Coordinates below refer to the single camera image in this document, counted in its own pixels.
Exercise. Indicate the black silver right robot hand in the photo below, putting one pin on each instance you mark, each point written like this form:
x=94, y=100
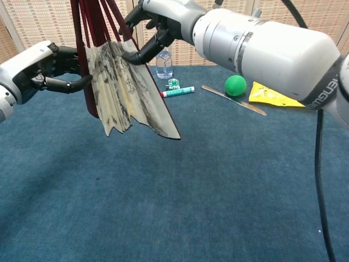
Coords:
x=177, y=16

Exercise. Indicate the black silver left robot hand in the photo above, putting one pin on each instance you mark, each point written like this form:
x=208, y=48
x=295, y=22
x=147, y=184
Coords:
x=24, y=62

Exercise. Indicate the red ribbed paper folding fan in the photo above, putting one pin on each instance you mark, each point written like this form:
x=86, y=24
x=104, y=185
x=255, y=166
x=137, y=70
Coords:
x=120, y=82

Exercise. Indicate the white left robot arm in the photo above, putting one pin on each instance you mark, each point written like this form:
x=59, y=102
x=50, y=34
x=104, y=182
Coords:
x=5, y=109

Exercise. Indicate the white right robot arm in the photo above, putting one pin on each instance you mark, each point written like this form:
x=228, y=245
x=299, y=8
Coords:
x=272, y=49

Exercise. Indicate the clear plastic water bottle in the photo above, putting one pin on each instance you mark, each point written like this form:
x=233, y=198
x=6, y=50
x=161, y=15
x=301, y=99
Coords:
x=164, y=68

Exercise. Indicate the green white marker red cap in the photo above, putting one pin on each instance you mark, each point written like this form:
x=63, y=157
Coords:
x=180, y=91

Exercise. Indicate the green foam ball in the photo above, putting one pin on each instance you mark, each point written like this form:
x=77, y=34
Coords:
x=235, y=85

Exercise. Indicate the silver metal table knife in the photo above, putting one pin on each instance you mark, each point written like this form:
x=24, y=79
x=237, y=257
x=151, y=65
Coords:
x=234, y=101

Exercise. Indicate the yellow marshmallow snack bag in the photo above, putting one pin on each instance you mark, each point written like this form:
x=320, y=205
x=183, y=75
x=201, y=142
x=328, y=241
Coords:
x=267, y=98

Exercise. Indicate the blue felt table cover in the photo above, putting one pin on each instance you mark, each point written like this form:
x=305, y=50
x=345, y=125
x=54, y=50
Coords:
x=191, y=177

